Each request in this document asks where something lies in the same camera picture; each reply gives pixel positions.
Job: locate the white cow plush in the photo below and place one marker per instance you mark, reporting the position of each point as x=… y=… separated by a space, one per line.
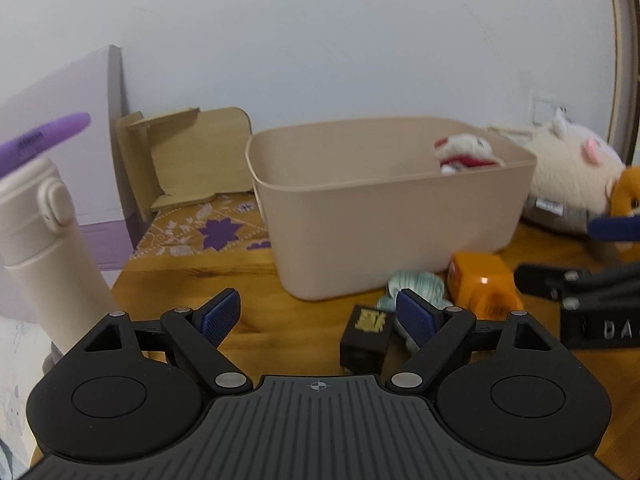
x=560 y=170

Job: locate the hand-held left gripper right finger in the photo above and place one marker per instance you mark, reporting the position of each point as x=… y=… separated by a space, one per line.
x=417 y=317

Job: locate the small black box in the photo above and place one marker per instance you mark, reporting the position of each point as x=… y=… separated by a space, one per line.
x=362 y=345

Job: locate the orange bottle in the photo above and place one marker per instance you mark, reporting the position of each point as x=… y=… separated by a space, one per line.
x=480 y=280

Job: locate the wooden frame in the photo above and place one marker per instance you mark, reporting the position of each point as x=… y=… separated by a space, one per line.
x=622 y=50

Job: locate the floral patterned cloth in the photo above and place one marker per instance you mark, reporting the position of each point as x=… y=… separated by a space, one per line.
x=210 y=232

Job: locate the beige plastic container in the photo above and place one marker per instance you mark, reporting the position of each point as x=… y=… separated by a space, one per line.
x=350 y=230

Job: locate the white wall socket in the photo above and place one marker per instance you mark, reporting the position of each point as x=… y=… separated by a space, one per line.
x=550 y=109

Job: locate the white insulated bottle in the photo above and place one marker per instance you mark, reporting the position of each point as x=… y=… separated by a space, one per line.
x=45 y=260

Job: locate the small white and red plush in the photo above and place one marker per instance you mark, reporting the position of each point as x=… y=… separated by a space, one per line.
x=465 y=152

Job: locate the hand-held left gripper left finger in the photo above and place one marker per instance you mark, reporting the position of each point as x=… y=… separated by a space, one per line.
x=220 y=317

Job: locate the orange hamster plush with carrot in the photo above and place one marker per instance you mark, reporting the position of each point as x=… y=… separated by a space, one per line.
x=627 y=190

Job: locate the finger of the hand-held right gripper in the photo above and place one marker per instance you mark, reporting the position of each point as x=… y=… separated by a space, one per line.
x=540 y=277
x=615 y=227

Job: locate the white printed bedding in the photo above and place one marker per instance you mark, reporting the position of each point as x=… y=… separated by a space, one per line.
x=20 y=360

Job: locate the purple pen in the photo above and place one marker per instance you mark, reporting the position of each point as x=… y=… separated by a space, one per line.
x=45 y=135

